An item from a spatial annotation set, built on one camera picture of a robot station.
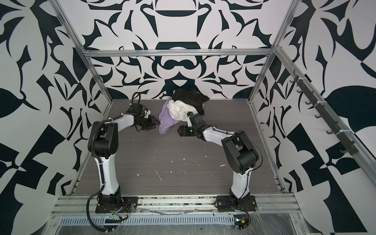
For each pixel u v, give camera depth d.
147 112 0.92
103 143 0.56
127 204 0.73
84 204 0.76
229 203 0.74
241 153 0.50
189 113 0.88
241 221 0.71
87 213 0.69
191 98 1.07
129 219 0.71
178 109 1.04
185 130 0.85
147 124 0.93
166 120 1.05
